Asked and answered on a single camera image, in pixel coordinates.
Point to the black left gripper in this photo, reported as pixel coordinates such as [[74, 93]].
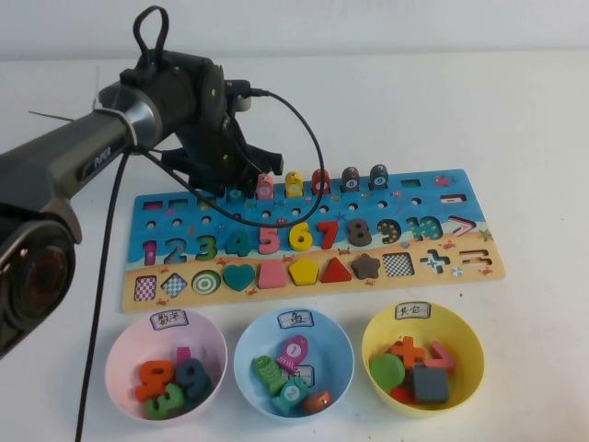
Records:
[[214, 133]]

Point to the teal fish piece number four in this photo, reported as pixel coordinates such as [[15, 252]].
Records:
[[235, 193]]

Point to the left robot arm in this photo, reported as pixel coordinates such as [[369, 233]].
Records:
[[69, 143]]

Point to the pink fish piece number five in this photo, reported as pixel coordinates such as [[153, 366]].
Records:
[[265, 189]]

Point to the yellow fish piece number six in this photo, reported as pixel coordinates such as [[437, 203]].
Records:
[[293, 185]]

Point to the red fish piece number seven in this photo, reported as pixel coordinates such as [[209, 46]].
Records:
[[324, 182]]

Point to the brown fish piece number eight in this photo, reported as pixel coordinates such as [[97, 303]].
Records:
[[350, 180]]

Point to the dark grey fish piece nine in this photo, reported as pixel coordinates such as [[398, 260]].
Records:
[[378, 177]]

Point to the paper label on pink bowl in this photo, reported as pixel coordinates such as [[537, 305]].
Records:
[[170, 320]]

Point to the paper label on blue bowl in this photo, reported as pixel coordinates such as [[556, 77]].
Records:
[[296, 319]]

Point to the blue wooden puzzle board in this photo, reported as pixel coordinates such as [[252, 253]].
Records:
[[391, 216]]

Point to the magenta fish piece number one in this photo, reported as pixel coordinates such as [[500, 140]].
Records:
[[293, 352]]

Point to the pink plastic bowl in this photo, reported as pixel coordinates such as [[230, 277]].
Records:
[[133, 343]]

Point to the green fish piece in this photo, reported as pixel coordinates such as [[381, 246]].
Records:
[[269, 374]]

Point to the blue plastic bowl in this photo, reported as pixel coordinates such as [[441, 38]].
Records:
[[336, 354]]

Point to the paper label on yellow bowl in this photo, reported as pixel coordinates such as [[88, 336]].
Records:
[[412, 310]]

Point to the teal fish piece number two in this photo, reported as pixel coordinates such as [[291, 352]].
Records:
[[290, 395]]

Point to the orange fish piece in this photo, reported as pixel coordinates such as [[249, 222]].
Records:
[[317, 402]]

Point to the red wooden shape piece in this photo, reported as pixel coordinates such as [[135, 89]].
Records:
[[401, 396]]

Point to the yellow plastic bowl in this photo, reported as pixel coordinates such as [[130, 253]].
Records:
[[465, 350]]

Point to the pink wooden number five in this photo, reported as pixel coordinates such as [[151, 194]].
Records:
[[269, 235]]

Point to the teal wooden number four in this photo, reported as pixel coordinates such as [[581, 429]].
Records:
[[243, 246]]

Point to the yellow wooden number six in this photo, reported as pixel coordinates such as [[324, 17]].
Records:
[[294, 239]]

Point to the teal wooden heart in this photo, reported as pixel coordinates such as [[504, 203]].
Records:
[[239, 277]]

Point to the red wooden number seven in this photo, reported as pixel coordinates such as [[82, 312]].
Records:
[[329, 228]]

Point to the pink wooden trapezoid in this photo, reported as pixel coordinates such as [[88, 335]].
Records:
[[272, 277]]

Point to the yellow wooden pentagon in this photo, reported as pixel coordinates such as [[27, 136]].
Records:
[[303, 272]]

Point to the brown wooden number eight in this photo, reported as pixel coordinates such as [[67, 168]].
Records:
[[360, 235]]

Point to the red wooden triangle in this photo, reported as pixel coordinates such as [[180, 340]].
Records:
[[336, 274]]

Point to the brown wooden star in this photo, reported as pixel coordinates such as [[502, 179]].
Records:
[[366, 267]]

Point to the pink wooden number one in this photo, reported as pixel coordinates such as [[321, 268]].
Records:
[[182, 355]]

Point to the loose white paper label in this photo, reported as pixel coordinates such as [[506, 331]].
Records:
[[307, 374]]

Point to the dark grey wooden number nine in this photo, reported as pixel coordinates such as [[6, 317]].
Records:
[[195, 387]]

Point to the green wooden number three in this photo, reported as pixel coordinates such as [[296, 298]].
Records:
[[161, 407]]

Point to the orange wooden plus sign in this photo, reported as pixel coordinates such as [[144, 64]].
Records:
[[407, 352]]

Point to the green wooden circle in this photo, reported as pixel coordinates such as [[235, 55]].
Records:
[[386, 372]]

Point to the pink wooden greater-than sign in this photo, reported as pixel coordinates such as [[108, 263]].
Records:
[[444, 364]]

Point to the grey wooden square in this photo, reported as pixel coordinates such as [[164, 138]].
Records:
[[430, 386]]

